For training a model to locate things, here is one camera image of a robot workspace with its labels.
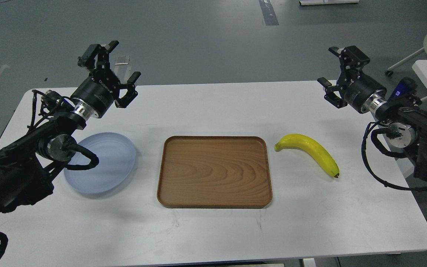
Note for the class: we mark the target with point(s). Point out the wooden rectangular tray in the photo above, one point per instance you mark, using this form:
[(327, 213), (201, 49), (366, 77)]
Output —
[(214, 172)]

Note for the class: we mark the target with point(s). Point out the grey floor tape strip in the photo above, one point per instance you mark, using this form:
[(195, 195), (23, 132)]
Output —
[(268, 13)]

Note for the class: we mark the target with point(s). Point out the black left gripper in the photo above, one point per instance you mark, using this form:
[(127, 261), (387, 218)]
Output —
[(102, 87)]

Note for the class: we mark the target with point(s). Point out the yellow banana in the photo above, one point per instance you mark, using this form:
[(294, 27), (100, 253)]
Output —
[(307, 144)]

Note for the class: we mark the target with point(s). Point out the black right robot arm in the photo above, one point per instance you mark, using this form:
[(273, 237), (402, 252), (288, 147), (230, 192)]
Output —
[(400, 130)]

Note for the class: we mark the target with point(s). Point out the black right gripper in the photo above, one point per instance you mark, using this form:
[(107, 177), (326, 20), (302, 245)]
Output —
[(357, 88)]

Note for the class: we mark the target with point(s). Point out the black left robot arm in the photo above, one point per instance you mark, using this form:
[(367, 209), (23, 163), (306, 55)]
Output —
[(29, 165)]

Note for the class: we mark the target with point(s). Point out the light blue plate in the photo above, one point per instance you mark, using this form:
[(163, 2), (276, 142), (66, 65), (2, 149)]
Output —
[(117, 156)]

